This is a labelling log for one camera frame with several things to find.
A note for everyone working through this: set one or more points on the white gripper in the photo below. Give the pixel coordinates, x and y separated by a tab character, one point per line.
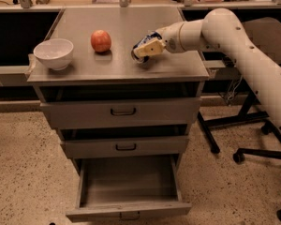
170	38

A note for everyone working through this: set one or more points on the blue pepsi can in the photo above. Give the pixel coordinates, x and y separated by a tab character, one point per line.
149	46

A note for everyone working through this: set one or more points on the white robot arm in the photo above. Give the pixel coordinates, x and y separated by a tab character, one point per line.
222	31

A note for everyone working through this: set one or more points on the top grey drawer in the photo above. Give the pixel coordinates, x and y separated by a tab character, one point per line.
121	113

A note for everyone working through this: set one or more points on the grey drawer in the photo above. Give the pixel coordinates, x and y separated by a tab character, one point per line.
128	188
121	113
127	147

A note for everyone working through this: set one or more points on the grey drawer cabinet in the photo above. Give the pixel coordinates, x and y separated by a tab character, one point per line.
114	74

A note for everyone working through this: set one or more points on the middle grey drawer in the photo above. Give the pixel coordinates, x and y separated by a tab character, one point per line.
127	147

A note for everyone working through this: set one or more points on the bottom grey drawer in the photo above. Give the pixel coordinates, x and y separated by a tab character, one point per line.
128	188

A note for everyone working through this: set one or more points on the red apple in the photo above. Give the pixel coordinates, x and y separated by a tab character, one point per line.
100	41

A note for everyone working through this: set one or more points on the dark side table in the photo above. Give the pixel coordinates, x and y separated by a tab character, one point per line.
266	33

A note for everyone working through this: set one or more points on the white bowl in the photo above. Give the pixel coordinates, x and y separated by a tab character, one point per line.
56	53

